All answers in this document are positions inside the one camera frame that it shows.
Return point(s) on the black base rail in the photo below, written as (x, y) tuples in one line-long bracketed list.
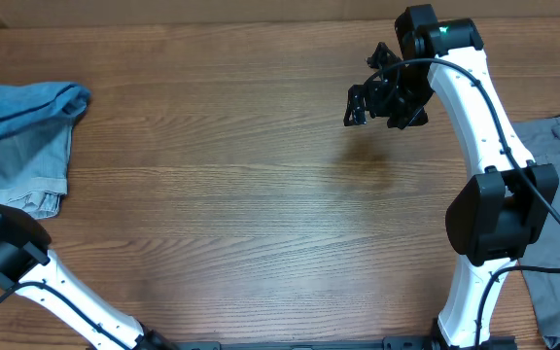
[(299, 345)]

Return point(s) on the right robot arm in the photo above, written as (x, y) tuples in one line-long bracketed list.
[(502, 208)]

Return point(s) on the folded light blue jeans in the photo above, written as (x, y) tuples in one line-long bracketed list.
[(33, 168)]

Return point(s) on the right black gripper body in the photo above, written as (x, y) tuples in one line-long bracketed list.
[(374, 92)]

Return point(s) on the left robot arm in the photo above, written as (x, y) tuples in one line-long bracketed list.
[(31, 269)]

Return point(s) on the blue denim jeans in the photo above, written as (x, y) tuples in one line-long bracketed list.
[(24, 106)]

